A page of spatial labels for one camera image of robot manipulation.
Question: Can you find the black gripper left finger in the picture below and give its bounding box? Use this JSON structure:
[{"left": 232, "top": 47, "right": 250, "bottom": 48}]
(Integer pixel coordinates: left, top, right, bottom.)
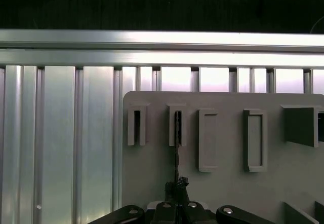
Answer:
[{"left": 88, "top": 180, "right": 178, "bottom": 224}]

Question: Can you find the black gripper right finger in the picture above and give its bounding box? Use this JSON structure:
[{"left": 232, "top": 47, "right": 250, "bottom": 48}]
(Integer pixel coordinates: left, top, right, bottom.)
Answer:
[{"left": 177, "top": 175, "right": 276, "bottom": 224}]

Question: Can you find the dark RAM stick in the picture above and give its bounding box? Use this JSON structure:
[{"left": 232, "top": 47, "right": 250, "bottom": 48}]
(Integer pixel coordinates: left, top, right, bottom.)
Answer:
[{"left": 173, "top": 110, "right": 183, "bottom": 184}]

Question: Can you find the gray parts rack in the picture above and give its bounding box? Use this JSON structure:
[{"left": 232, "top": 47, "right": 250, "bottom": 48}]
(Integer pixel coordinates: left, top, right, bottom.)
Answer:
[{"left": 123, "top": 91, "right": 324, "bottom": 224}]

